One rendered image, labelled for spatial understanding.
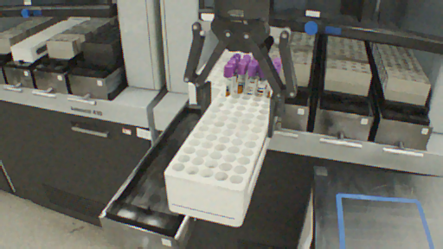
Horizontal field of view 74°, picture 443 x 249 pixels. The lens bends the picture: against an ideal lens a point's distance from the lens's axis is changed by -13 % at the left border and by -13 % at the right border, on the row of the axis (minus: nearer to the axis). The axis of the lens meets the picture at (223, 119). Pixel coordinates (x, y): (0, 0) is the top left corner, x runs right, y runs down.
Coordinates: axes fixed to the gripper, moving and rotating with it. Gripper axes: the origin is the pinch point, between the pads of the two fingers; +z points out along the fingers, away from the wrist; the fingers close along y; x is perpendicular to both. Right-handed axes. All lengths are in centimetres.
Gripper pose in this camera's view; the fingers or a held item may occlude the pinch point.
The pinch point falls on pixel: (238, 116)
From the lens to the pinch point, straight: 53.5
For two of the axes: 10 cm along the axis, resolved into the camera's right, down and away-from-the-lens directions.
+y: 9.6, 1.6, -2.4
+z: 0.0, 8.4, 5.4
